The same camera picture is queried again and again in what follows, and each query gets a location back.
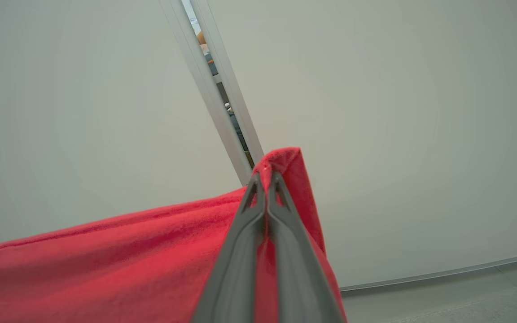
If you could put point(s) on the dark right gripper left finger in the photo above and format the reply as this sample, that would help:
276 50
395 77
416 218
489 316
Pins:
234 278

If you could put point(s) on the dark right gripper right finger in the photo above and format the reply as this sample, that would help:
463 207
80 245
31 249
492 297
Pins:
301 287

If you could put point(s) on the red basketball jersey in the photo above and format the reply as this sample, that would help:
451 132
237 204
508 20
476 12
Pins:
106 269

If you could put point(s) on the grey partition post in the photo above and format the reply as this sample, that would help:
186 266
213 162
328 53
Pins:
236 89
204 89

